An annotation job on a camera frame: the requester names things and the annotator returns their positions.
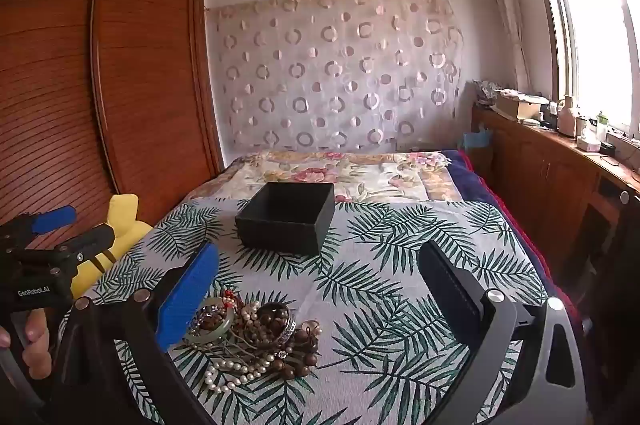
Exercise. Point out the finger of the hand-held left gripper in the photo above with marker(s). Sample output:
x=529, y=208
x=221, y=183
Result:
x=55, y=218
x=92, y=239

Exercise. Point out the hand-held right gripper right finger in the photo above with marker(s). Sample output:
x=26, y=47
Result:
x=450, y=292

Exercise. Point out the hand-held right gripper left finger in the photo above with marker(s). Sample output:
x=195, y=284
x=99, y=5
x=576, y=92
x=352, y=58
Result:
x=190, y=290

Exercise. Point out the jade bangle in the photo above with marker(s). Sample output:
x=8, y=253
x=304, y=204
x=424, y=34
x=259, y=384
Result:
x=228, y=322

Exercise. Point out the brown bangle silver rim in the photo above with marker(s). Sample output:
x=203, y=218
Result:
x=275, y=320

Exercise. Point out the black jewelry box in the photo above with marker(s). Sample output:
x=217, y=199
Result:
x=280, y=235

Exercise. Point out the person's left hand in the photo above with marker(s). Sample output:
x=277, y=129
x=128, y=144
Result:
x=32, y=335

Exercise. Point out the yellow plush toy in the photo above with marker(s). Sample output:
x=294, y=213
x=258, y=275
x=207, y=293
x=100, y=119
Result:
x=125, y=225

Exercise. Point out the leaf print blanket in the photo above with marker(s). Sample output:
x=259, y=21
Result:
x=375, y=285

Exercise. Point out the dark blue blanket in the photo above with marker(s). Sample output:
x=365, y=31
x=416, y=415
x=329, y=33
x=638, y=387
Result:
x=467, y=180

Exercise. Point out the floral quilt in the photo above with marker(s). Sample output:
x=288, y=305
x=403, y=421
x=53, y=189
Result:
x=380, y=177

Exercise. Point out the long wooden cabinet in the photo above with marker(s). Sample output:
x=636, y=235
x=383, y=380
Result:
x=540, y=170

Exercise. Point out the wooden wardrobe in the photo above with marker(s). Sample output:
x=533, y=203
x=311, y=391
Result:
x=140, y=80

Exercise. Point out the cardboard box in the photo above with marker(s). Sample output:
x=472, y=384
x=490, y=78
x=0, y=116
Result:
x=515, y=107

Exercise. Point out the pale tissue box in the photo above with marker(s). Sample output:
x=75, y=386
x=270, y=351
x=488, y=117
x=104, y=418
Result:
x=589, y=144

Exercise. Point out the patterned cloth pile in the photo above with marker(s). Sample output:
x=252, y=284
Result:
x=485, y=90

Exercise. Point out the pink kettle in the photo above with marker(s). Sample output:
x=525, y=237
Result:
x=567, y=120

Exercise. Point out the green lid bottle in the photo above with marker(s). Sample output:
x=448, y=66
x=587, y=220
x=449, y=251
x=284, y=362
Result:
x=603, y=127

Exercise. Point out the beige window curtain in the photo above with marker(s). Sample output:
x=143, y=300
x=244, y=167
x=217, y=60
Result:
x=500, y=5

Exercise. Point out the window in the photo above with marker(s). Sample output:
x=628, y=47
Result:
x=590, y=30

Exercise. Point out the circle pattern wall curtain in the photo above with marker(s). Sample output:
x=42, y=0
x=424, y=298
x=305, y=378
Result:
x=325, y=70

